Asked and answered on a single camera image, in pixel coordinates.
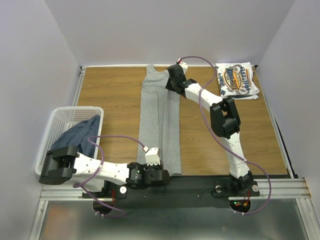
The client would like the grey tank top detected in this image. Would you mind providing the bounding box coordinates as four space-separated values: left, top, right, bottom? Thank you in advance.
138 64 182 176

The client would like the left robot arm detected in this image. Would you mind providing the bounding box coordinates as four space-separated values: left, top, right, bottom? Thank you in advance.
38 146 171 197

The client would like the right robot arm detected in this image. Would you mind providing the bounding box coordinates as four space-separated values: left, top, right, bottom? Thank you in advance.
166 62 254 195

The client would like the folded white printed tank top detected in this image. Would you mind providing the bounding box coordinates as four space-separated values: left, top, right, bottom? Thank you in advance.
215 62 260 100

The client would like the blue tank top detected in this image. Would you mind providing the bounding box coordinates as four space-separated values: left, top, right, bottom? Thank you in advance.
50 115 101 158

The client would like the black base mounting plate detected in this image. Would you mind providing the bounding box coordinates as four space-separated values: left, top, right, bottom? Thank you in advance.
93 175 260 210

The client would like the white plastic laundry basket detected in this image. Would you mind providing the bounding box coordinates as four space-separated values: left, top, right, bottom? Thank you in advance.
34 106 104 175

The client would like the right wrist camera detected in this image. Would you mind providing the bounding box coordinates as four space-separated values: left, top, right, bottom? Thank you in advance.
176 58 188 74

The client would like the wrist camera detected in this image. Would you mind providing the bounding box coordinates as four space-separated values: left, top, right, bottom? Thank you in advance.
176 58 188 74
142 146 161 166

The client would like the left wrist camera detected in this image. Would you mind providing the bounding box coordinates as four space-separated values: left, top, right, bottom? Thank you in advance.
142 146 161 166

